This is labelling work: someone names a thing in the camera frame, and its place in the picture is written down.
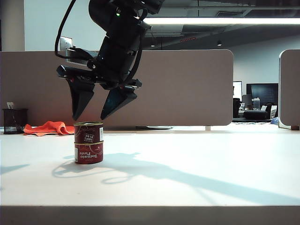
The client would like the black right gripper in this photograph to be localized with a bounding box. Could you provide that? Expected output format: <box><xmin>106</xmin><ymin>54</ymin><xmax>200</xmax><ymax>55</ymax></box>
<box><xmin>56</xmin><ymin>36</ymin><xmax>143</xmax><ymax>120</ymax></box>

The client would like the red 100% Pure tomato can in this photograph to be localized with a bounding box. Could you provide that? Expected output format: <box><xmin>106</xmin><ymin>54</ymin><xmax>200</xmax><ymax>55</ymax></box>
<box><xmin>73</xmin><ymin>121</ymin><xmax>105</xmax><ymax>144</ymax></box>

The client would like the red Tomato Paste can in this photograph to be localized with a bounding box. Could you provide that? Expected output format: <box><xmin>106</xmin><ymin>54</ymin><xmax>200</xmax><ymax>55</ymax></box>
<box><xmin>74</xmin><ymin>141</ymin><xmax>104</xmax><ymax>165</ymax></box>

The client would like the orange cloth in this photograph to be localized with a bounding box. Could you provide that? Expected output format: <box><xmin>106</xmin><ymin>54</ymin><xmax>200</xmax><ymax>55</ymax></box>
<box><xmin>23</xmin><ymin>120</ymin><xmax>75</xmax><ymax>137</ymax></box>

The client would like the wide grey desk divider panel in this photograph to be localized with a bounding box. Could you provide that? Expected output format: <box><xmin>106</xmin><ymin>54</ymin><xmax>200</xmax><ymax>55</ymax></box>
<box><xmin>0</xmin><ymin>49</ymin><xmax>234</xmax><ymax>128</ymax></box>

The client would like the black mesh pen holder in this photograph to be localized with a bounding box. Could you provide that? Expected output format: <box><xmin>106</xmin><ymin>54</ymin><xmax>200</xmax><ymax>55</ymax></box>
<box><xmin>2</xmin><ymin>108</ymin><xmax>29</xmax><ymax>135</ymax></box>

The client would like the white-lit computer monitor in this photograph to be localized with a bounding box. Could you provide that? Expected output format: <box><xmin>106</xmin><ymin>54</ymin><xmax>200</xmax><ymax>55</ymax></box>
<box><xmin>232</xmin><ymin>81</ymin><xmax>243</xmax><ymax>102</ymax></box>

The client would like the long white ceiling light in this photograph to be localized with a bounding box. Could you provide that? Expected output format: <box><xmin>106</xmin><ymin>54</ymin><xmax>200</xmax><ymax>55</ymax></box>
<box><xmin>142</xmin><ymin>17</ymin><xmax>300</xmax><ymax>25</ymax></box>

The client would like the black couch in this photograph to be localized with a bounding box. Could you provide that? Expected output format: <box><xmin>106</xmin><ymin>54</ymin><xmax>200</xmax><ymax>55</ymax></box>
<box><xmin>243</xmin><ymin>110</ymin><xmax>268</xmax><ymax>120</ymax></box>

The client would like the large dark screen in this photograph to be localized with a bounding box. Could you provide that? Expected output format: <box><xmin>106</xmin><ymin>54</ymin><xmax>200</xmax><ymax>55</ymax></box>
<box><xmin>246</xmin><ymin>83</ymin><xmax>279</xmax><ymax>111</ymax></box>

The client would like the narrow grey desk divider panel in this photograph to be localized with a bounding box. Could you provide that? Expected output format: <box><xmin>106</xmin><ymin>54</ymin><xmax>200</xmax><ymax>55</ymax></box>
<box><xmin>278</xmin><ymin>49</ymin><xmax>300</xmax><ymax>130</ymax></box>

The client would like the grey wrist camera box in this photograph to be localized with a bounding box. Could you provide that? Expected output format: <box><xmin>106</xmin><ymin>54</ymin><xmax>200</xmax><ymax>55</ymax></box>
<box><xmin>65</xmin><ymin>46</ymin><xmax>98</xmax><ymax>68</ymax></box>

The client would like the black short gripper cable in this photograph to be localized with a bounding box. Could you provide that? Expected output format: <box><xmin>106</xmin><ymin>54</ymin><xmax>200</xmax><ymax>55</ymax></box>
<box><xmin>123</xmin><ymin>45</ymin><xmax>143</xmax><ymax>85</ymax></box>

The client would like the metal wall switch plate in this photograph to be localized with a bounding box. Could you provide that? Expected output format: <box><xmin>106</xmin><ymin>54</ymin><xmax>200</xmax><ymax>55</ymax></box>
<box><xmin>59</xmin><ymin>36</ymin><xmax>73</xmax><ymax>52</ymax></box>

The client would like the black looping arm cable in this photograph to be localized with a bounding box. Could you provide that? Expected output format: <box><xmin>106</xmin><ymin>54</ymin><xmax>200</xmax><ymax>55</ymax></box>
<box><xmin>54</xmin><ymin>0</ymin><xmax>77</xmax><ymax>59</ymax></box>

